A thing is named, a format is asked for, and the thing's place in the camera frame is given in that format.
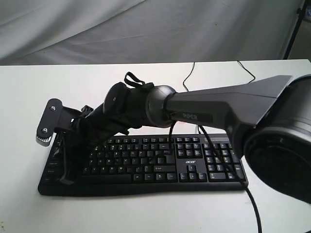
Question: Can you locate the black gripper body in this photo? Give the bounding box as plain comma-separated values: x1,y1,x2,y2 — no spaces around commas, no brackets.
54,105,114,155

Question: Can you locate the black acer keyboard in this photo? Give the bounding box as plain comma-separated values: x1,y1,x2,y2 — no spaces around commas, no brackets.
38,134,248,197

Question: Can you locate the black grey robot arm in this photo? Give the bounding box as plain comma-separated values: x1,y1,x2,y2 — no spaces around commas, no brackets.
40,75,311,203

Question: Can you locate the grey backdrop cloth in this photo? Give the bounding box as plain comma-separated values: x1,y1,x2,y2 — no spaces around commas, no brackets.
0,0,303,65

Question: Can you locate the black tripod stand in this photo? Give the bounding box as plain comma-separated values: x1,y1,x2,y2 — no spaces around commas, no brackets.
283,0,309,60

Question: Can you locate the black keyboard cable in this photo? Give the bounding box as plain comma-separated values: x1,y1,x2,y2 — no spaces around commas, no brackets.
182,62,196,92

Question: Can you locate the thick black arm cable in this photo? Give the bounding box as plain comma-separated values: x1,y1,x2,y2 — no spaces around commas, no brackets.
145,121,263,233

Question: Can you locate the thin black cable right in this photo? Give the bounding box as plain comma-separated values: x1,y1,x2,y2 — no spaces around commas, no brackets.
237,60,256,82

